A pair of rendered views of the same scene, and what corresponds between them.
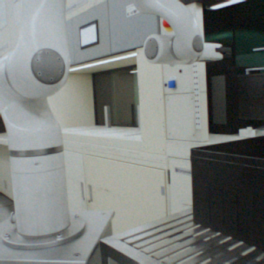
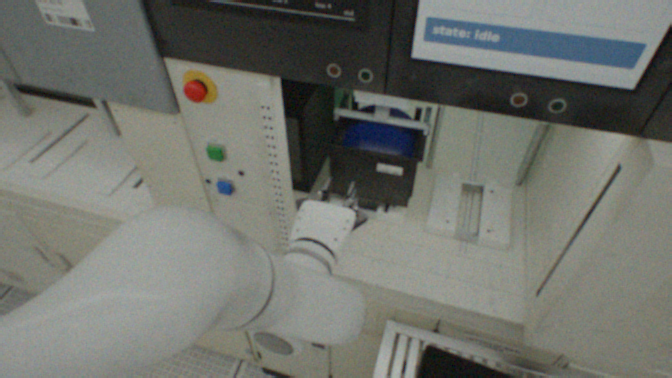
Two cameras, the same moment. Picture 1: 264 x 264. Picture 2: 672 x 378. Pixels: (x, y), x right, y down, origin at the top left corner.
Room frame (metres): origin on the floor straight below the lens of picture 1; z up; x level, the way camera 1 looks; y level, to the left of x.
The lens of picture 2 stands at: (0.68, 0.01, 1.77)
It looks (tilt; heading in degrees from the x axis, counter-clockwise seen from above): 46 degrees down; 324
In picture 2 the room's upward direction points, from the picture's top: straight up
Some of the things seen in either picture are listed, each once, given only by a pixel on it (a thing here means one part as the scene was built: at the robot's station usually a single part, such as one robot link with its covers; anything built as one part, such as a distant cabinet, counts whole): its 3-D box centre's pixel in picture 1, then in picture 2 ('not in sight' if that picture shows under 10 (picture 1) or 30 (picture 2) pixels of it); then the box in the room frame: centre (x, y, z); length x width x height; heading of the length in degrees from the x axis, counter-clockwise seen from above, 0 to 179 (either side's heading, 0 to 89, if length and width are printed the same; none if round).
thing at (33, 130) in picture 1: (27, 99); not in sight; (0.76, 0.24, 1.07); 0.19 x 0.12 x 0.24; 37
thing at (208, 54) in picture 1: (200, 52); (321, 233); (1.07, -0.24, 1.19); 0.11 x 0.10 x 0.07; 127
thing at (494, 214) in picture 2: not in sight; (469, 208); (1.10, -0.75, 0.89); 0.22 x 0.21 x 0.04; 127
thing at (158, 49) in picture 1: (168, 49); (293, 305); (0.98, -0.12, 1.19); 0.13 x 0.09 x 0.08; 127
